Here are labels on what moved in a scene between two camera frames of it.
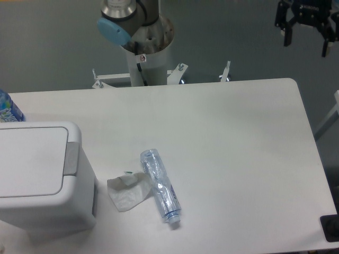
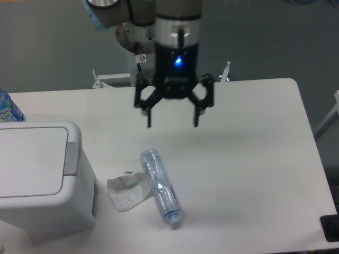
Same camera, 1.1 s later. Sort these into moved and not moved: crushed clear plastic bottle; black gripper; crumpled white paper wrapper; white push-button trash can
Moved: black gripper
Not moved: white push-button trash can; crushed clear plastic bottle; crumpled white paper wrapper
